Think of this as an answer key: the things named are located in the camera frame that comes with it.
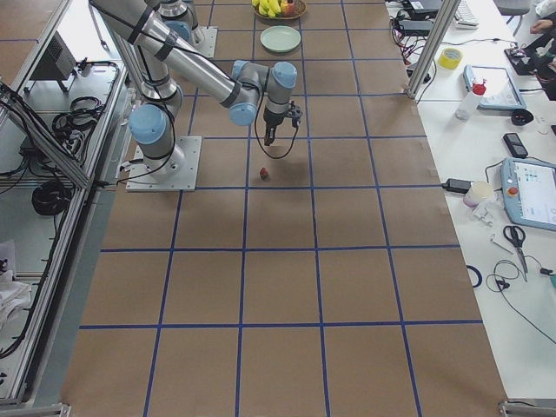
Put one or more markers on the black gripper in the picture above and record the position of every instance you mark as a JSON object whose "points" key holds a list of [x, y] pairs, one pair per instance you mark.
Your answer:
{"points": [[272, 118]]}

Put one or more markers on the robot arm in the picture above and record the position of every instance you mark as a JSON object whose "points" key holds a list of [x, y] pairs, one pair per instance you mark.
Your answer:
{"points": [[181, 17], [251, 90]]}

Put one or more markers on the light green plate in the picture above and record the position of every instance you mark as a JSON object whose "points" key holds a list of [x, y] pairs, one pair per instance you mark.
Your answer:
{"points": [[280, 39]]}

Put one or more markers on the yellow banana bunch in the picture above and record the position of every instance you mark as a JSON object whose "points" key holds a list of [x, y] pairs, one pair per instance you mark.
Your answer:
{"points": [[267, 8]]}

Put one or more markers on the red yellow apple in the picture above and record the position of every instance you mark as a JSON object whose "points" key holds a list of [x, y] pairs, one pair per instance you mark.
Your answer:
{"points": [[287, 8]]}

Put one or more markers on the brown wicker basket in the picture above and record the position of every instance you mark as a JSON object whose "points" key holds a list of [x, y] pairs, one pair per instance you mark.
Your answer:
{"points": [[300, 9]]}

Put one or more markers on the black power adapter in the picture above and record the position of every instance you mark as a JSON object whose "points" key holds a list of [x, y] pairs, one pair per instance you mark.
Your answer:
{"points": [[457, 186]]}

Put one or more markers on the yellow tape roll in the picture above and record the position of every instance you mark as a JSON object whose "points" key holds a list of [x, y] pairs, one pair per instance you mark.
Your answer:
{"points": [[450, 58]]}

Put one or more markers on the white squeeze bottle red cap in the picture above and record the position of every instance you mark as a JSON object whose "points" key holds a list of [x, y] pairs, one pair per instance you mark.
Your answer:
{"points": [[471, 101]]}

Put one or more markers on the white paper cup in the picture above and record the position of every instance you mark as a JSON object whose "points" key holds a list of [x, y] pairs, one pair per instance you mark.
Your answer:
{"points": [[478, 193]]}

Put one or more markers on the blue teach pendant far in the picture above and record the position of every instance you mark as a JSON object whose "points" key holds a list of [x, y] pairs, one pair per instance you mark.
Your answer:
{"points": [[502, 92]]}

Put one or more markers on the blue teach pendant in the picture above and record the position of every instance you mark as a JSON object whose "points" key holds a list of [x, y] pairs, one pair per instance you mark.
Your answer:
{"points": [[502, 92], [528, 191]]}

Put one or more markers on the black phone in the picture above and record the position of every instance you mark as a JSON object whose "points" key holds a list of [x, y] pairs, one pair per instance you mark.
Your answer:
{"points": [[515, 145]]}

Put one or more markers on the blue teach pendant near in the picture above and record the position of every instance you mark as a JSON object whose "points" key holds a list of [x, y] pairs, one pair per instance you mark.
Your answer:
{"points": [[528, 191]]}

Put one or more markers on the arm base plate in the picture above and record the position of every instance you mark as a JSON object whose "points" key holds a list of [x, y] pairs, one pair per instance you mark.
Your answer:
{"points": [[180, 173], [204, 39]]}

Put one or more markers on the aluminium frame post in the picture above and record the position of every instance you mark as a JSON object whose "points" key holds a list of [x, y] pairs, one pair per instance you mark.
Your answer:
{"points": [[441, 24]]}

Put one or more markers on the black handled scissors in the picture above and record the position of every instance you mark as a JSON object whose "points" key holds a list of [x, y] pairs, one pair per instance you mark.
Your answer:
{"points": [[516, 236]]}

